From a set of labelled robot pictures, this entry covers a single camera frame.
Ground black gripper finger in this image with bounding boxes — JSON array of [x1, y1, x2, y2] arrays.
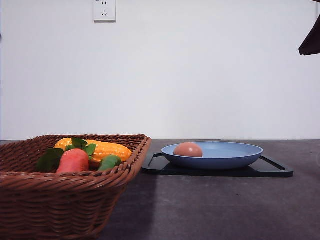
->
[[298, 14, 320, 56]]

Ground blue round plate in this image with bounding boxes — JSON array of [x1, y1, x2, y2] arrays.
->
[[161, 141, 263, 171]]

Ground brown egg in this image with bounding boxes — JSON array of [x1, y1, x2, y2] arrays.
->
[[173, 142, 203, 158]]

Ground brown wicker basket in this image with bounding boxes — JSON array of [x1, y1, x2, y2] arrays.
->
[[0, 134, 151, 240]]

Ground black rectangular tray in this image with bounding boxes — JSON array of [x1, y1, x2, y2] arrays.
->
[[142, 153, 294, 178]]

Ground yellow toy corn cob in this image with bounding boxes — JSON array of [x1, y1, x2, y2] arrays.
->
[[54, 138, 132, 162]]

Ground orange toy carrot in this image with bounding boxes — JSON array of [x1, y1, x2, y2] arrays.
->
[[37, 138, 96, 173]]

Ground white wall power socket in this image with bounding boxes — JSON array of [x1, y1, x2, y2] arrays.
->
[[93, 0, 117, 23]]

